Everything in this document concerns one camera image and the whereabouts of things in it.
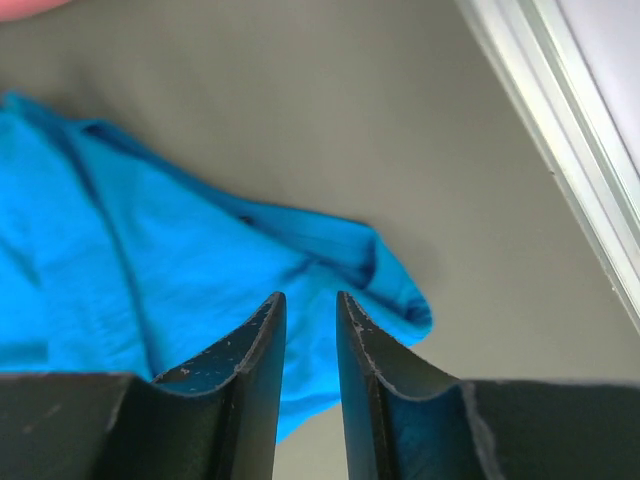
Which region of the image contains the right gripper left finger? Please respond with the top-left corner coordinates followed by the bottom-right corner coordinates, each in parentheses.
top-left (1, 293), bottom-right (286, 479)

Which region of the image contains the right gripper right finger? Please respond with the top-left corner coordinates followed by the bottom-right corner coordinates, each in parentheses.
top-left (336, 292), bottom-right (639, 479)

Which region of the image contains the blue t shirt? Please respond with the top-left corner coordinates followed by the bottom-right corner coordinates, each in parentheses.
top-left (1, 93), bottom-right (433, 439)

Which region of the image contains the black size label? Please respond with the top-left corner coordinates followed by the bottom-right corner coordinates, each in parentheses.
top-left (238, 215), bottom-right (254, 225)

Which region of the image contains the folded pink t shirt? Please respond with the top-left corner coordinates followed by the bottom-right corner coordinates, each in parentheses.
top-left (0, 0), bottom-right (68, 22)

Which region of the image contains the right aluminium frame post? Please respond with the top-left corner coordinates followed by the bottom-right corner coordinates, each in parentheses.
top-left (459, 1), bottom-right (639, 323)

